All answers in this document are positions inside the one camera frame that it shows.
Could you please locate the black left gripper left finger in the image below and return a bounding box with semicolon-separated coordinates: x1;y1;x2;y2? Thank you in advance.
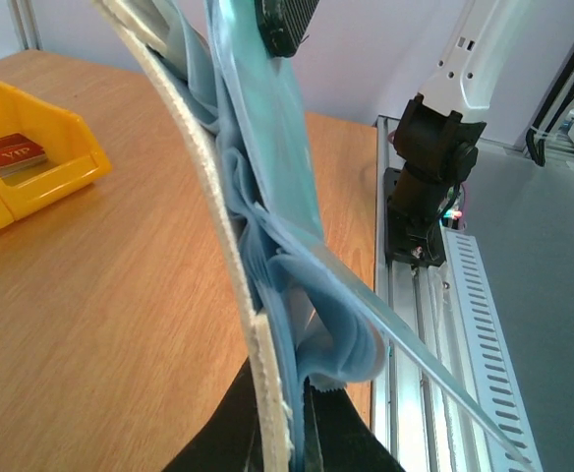
164;366;264;472

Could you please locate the beige card holder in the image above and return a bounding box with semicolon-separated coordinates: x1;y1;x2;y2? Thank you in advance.
98;1;514;471

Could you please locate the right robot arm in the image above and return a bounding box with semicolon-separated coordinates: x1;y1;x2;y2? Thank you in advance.
393;1;534;214

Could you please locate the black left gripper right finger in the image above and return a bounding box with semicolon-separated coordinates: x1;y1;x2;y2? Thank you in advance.
303;383;403;472

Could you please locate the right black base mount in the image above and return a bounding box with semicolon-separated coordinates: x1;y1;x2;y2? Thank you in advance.
383;167;461;267

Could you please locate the grey slotted cable duct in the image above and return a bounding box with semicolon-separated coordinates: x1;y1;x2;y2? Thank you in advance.
442;229;543;471

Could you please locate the aluminium front rail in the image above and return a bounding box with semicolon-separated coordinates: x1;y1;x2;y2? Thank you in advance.
371;116;483;471

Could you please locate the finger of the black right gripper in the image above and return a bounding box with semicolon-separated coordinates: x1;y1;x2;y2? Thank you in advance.
255;0;319;58

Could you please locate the red card in bin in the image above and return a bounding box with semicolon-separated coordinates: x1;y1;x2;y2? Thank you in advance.
0;133;47;177

